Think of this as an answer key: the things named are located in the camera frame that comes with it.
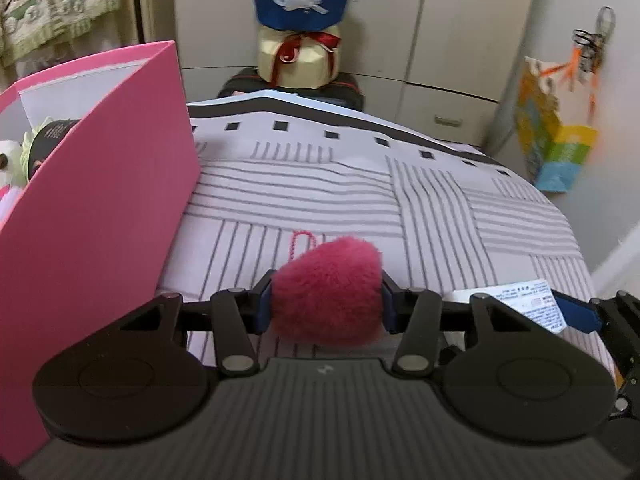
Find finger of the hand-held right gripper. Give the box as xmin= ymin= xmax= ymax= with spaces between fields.
xmin=552 ymin=294 xmax=601 ymax=333

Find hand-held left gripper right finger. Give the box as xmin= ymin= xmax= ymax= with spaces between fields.
xmin=381 ymin=269 xmax=538 ymax=380

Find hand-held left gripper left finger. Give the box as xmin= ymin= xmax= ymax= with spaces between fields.
xmin=117 ymin=269 xmax=277 ymax=378

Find white printed packet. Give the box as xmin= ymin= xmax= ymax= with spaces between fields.
xmin=450 ymin=277 xmax=571 ymax=335

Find pink fluffy heart pompom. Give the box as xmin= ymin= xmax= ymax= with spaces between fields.
xmin=270 ymin=230 xmax=386 ymax=348

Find pink cardboard box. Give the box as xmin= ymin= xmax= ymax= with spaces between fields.
xmin=0 ymin=40 xmax=202 ymax=468

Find light green yarn skein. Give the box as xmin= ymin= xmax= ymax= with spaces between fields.
xmin=20 ymin=117 xmax=81 ymax=181

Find white plush toy brown ears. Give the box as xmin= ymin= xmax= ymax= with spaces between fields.
xmin=0 ymin=139 xmax=25 ymax=188

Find colourful gift bag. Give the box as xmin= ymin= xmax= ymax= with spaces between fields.
xmin=515 ymin=55 xmax=600 ymax=195

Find black suitcase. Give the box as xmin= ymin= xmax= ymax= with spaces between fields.
xmin=216 ymin=67 xmax=365 ymax=112

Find grey wardrobe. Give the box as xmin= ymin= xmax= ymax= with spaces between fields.
xmin=170 ymin=0 xmax=541 ymax=151

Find yellow flower bouquet blue wrap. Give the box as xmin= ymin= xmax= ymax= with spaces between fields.
xmin=230 ymin=0 xmax=373 ymax=92

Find white fleece pajama pants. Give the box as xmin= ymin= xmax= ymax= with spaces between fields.
xmin=12 ymin=10 xmax=141 ymax=81

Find beige cabinet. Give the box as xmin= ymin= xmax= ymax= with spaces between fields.
xmin=120 ymin=0 xmax=176 ymax=46

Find white green fleece pajama jacket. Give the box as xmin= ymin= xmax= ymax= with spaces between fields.
xmin=0 ymin=0 xmax=122 ymax=68

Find hair ties on hook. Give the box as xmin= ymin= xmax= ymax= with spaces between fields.
xmin=570 ymin=6 xmax=617 ymax=81

